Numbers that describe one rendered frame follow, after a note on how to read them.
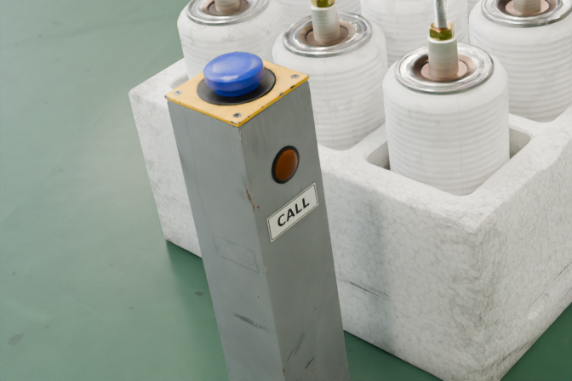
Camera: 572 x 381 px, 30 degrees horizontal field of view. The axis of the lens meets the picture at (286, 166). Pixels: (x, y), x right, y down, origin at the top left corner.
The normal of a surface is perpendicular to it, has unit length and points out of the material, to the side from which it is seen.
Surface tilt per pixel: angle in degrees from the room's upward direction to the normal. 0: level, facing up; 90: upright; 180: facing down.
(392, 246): 90
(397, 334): 90
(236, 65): 0
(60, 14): 0
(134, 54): 0
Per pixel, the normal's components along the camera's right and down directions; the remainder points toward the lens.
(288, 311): 0.74, 0.30
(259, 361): -0.66, 0.49
